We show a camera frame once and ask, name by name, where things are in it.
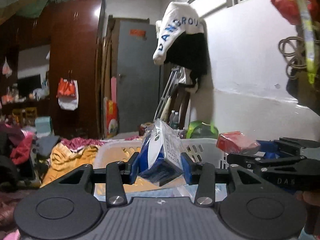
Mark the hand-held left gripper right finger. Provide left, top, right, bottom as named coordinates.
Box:
left=180, top=152, right=263, bottom=207

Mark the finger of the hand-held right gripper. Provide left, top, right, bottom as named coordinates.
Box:
left=256, top=137, right=320, bottom=155
left=226, top=152, right=308, bottom=173

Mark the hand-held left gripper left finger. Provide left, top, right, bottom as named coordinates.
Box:
left=59, top=152, right=140, bottom=207

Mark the white plastic basket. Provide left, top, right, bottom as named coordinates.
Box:
left=94, top=138, right=228, bottom=170

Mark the blue white packet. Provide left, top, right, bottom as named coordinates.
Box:
left=139, top=119, right=185, bottom=187

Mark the red packet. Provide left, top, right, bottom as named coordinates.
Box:
left=216, top=132, right=261, bottom=155

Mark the person's right hand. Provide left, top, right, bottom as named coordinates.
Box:
left=296, top=190, right=320, bottom=235

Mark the green bag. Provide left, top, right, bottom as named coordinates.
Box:
left=186, top=121, right=219, bottom=139

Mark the dark bag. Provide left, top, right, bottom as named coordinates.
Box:
left=286, top=65, right=320, bottom=117

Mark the clear water bottle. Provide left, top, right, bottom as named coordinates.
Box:
left=170, top=110, right=180, bottom=130

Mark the red yellow bag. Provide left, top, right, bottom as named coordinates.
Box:
left=105, top=97, right=119, bottom=138

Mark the pink floral bedsheet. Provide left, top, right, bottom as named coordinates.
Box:
left=61, top=137, right=106, bottom=150

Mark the orange blanket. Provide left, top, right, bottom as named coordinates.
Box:
left=41, top=144, right=101, bottom=188

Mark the metal crutch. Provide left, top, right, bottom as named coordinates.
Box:
left=154, top=66, right=181, bottom=120

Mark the grey door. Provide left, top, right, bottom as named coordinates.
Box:
left=114, top=19, right=163, bottom=133

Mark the grey cloth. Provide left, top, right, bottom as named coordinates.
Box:
left=36, top=135, right=61, bottom=156

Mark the teal box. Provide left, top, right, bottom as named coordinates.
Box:
left=35, top=116, right=54, bottom=136

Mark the orange white plastic bag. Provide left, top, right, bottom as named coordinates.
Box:
left=57, top=78, right=79, bottom=111

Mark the red cloth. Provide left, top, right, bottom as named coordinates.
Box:
left=10, top=130, right=36, bottom=165

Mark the black garment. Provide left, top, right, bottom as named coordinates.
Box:
left=164, top=32, right=209, bottom=92

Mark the black television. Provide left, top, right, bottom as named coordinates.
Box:
left=17, top=74, right=42, bottom=98

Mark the brown wooden wardrobe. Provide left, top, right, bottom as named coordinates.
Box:
left=0, top=0, right=105, bottom=139

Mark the red plastic bag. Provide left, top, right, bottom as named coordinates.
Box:
left=270, top=0, right=320, bottom=26

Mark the white printed garment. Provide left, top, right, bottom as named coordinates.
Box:
left=152, top=1, right=205, bottom=65

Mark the pink hanging plastic bag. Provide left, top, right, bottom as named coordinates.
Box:
left=2, top=57, right=12, bottom=78

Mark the coiled rope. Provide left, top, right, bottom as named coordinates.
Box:
left=278, top=36, right=308, bottom=71

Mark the yellow-green strap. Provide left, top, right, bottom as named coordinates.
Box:
left=292, top=0, right=317, bottom=84

